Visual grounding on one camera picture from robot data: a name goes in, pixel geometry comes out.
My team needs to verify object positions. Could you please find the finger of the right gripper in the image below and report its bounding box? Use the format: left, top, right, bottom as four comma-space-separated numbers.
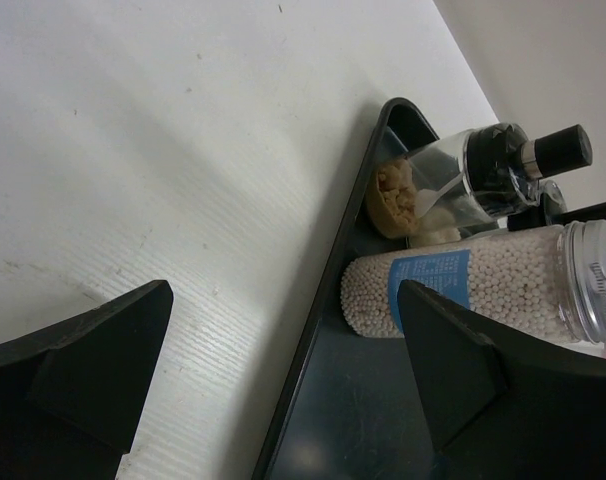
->
507, 198, 606, 231

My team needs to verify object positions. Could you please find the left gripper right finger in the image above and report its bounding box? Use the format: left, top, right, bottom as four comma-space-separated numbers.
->
397, 280, 606, 479

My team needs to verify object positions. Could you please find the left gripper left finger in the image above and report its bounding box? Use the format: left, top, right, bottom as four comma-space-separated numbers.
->
0, 280, 174, 479

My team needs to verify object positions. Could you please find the clear-lid blue-label bottle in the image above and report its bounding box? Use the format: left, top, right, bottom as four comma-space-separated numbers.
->
340, 220, 606, 345

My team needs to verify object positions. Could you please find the black-cap brown spice bottle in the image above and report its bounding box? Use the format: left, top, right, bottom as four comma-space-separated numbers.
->
365, 123, 593, 239

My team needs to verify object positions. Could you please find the black-cap pale spice bottle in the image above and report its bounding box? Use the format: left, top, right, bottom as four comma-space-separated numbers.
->
406, 180, 567, 248

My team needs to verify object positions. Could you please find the black rectangular plastic tray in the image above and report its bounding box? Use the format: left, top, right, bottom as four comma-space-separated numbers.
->
252, 97, 437, 479

